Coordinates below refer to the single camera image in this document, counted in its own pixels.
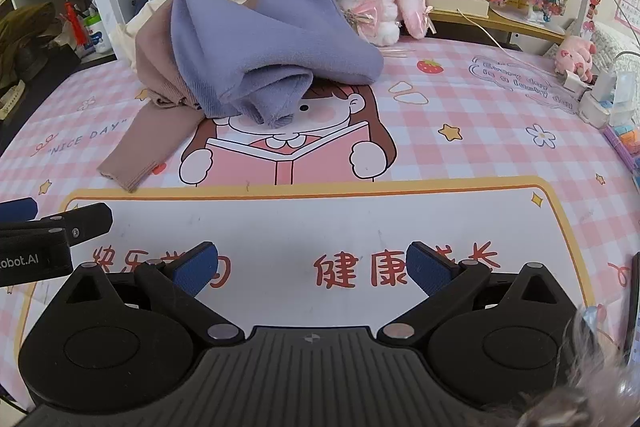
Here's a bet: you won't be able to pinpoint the cream thick book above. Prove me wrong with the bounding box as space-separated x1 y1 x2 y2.
424 0 491 18

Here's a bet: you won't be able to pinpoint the white charger plug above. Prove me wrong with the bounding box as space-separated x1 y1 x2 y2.
561 71 592 96

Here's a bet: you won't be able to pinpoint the fluffy grey fur trim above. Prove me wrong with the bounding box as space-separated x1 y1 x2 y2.
515 306 640 427

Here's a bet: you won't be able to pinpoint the pink pig plush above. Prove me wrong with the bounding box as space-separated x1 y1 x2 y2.
553 35 598 84

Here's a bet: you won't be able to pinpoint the white sneaker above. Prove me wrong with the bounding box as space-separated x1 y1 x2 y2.
0 81 26 122

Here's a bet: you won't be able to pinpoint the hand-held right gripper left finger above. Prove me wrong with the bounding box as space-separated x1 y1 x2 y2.
64 241 247 348

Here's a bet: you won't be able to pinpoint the white cable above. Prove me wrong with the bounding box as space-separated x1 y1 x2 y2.
456 7 568 84

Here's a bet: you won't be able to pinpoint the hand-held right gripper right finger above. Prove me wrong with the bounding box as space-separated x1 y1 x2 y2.
376 241 572 348

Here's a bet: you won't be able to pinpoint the pink checked printed desk mat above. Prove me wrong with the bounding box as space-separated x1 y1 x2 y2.
0 27 640 410

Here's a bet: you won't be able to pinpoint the colourful sticky note pads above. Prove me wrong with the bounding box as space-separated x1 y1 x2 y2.
606 121 638 148

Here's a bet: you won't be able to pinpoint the purple and mauve sweater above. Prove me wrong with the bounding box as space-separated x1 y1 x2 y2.
97 0 386 194

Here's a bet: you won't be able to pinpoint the olive brown jacket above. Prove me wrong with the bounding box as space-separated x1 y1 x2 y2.
0 3 67 94

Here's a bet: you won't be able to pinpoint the desk organiser with pens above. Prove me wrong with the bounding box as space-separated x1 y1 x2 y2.
75 0 116 56

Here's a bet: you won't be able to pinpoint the stack of notebooks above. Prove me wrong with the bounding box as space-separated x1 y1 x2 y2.
602 122 640 190

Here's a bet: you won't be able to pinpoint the smartphone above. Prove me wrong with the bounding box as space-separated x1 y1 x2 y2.
621 251 640 364

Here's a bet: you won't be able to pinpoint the red tassel ornament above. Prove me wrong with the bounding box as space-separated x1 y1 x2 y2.
61 0 87 54

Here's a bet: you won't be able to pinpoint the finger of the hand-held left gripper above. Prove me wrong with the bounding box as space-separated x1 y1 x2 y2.
39 202 114 249
0 197 39 223

